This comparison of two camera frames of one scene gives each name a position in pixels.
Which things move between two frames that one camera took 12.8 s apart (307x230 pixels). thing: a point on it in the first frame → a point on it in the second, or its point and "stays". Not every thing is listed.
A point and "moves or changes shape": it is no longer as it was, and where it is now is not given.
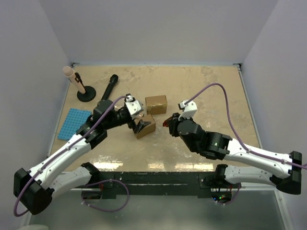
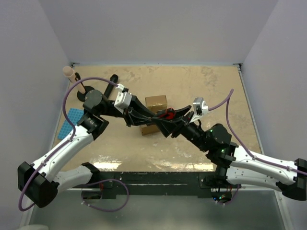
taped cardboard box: x=156 y=105 stays
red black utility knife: x=166 y=122 moves or changes shape
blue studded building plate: x=75 y=120 stays
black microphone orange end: x=113 y=80 stays
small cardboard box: x=148 y=130 moves or changes shape
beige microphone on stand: x=68 y=71 stays
